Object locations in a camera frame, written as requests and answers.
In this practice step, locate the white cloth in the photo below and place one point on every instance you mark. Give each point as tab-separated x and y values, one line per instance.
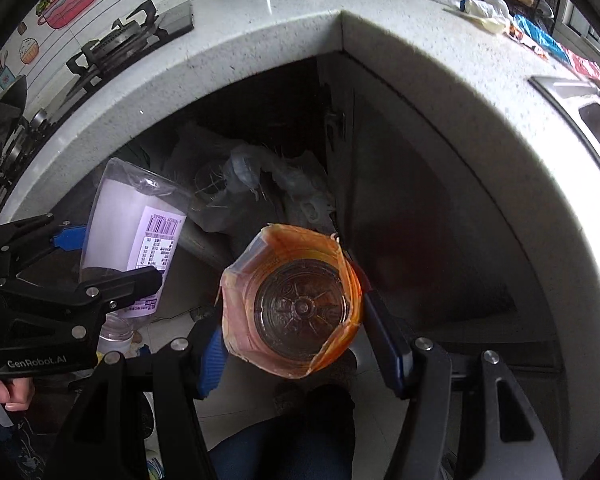
490	25

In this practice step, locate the clear plastic bottle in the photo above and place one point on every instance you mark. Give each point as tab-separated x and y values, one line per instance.
125	215

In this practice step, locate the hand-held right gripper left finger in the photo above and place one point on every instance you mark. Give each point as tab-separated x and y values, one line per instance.
212	360

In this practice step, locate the blue plastic wrapper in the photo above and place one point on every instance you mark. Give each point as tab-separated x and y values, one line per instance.
540	37

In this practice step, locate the person's jeans leg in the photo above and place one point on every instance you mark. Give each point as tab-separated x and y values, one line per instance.
280	450

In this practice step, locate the pink packet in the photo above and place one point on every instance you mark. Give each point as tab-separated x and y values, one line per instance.
587	65

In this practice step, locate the glossy cabinet door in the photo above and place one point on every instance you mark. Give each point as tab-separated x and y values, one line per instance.
430	210

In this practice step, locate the stainless steel sink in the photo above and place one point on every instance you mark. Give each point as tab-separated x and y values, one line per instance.
575	95

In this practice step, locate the person's left hand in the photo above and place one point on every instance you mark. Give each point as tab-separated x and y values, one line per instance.
10	392

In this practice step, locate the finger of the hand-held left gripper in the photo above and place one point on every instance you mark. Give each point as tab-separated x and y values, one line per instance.
120	285
25	240

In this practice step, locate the cartoon kitchen wall sticker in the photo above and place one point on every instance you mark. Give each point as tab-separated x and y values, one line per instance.
70	0

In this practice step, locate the pile of white plastic bags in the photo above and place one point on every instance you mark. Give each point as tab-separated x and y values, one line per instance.
280	180

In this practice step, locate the white tissue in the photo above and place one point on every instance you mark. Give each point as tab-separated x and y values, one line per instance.
487	7

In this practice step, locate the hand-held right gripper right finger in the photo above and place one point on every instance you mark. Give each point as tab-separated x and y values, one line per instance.
387	345

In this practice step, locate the black glass gas stove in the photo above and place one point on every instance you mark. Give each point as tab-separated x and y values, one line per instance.
170	22

